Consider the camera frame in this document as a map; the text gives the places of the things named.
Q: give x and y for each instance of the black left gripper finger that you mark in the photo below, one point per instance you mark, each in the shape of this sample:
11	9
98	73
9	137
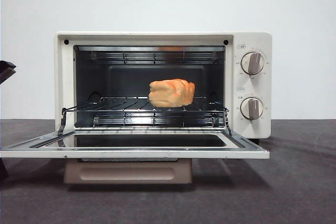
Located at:
2	170

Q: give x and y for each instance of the orange bread loaf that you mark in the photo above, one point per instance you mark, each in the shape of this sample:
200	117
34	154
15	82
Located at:
172	93

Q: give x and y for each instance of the white Toshiba toaster oven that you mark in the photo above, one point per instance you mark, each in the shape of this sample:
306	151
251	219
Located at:
63	77

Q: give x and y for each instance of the cream oven knob brown grip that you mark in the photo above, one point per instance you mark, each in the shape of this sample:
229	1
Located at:
252	63
251	108

